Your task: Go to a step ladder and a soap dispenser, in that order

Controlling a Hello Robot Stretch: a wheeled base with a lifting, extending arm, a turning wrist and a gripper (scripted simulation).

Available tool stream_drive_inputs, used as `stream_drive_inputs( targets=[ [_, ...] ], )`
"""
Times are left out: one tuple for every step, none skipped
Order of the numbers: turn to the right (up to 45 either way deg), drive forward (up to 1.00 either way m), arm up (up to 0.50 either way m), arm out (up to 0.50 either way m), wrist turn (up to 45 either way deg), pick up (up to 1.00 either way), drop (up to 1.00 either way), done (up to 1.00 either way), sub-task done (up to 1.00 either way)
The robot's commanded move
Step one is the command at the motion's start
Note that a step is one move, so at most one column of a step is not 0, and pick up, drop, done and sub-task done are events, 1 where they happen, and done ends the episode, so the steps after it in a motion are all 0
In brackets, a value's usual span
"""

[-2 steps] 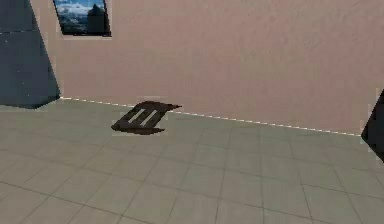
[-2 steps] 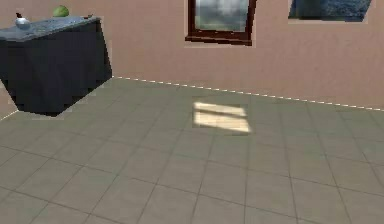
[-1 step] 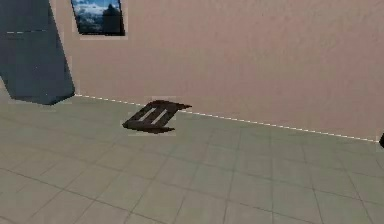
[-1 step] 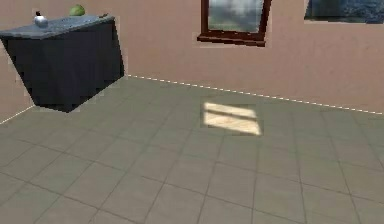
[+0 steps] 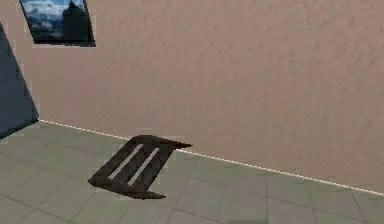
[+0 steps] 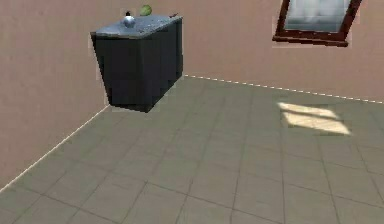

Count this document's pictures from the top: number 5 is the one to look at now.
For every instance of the dark brown slatted rack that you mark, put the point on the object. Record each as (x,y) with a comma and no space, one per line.
(133,166)

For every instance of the framed blue landscape picture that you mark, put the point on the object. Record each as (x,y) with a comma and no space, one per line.
(56,20)

